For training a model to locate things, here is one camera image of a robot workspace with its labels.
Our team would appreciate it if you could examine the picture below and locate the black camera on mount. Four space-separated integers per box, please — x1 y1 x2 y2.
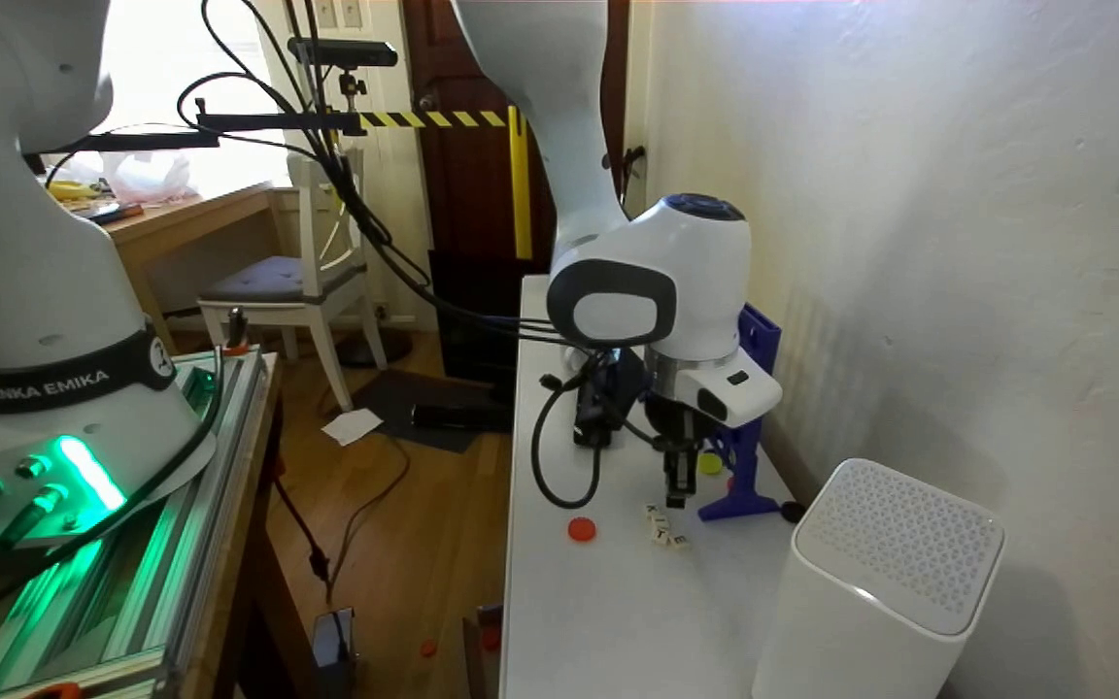
286 39 395 70

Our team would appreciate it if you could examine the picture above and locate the red token on table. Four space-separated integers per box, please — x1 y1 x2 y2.
566 518 597 544

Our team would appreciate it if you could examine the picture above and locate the yellow token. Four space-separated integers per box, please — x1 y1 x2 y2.
696 450 728 478

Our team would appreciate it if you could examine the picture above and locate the blue token holder grid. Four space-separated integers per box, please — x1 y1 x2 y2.
698 306 781 522

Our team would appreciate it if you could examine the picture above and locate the white speaker box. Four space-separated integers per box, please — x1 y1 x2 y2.
752 457 1006 699

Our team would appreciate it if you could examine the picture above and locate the white chair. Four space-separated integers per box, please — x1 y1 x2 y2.
198 154 387 413

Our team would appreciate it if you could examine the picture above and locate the black cable bundle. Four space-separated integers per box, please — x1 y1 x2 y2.
172 0 563 351

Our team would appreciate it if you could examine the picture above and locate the black floor mat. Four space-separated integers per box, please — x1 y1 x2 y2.
352 369 502 450

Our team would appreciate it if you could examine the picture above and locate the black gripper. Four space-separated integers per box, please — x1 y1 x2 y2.
646 351 781 510

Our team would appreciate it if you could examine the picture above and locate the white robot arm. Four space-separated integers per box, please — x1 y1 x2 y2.
0 0 781 495

